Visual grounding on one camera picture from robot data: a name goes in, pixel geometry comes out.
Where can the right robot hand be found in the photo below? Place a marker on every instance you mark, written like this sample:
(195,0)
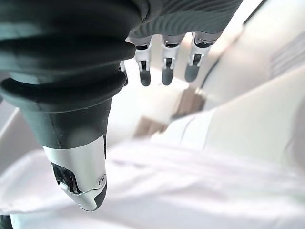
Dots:
(71,59)

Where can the dark rounded object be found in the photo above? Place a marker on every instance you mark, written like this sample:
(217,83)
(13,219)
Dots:
(4,223)

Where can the white shirt garment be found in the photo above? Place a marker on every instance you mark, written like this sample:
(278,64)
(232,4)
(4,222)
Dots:
(190,190)

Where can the white appliance with grille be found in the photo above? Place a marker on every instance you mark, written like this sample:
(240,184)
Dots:
(286,55)

